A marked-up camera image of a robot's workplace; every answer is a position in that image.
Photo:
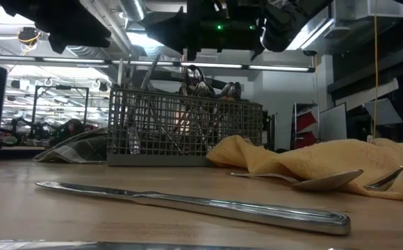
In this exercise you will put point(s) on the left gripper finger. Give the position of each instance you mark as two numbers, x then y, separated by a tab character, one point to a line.
80	34

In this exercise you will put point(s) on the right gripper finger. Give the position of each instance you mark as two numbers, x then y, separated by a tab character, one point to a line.
172	33

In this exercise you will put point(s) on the grey mesh silverware basket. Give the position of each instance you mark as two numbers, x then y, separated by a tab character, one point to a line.
170	159

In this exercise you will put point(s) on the yellow terry towel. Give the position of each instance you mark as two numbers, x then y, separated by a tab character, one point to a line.
326	156

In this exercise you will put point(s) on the short silver spoon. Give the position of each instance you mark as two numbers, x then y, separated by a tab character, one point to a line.
326	181

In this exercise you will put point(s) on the ceiling light strip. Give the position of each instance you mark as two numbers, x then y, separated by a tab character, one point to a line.
205	65

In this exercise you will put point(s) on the person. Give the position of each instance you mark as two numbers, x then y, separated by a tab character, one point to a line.
67	133

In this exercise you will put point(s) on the grey checked dish towel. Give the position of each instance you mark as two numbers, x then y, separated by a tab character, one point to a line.
76	149

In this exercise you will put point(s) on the red and white shelf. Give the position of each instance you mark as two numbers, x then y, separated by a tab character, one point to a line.
305	121

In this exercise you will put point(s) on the white board panel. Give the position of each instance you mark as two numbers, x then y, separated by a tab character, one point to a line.
333	121

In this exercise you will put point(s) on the white ceiling box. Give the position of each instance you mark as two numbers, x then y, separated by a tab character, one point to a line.
368	8

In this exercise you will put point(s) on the grey angled panel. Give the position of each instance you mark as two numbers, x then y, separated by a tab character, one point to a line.
382	112

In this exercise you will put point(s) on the silver ceiling duct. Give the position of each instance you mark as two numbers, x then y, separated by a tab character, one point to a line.
133	8

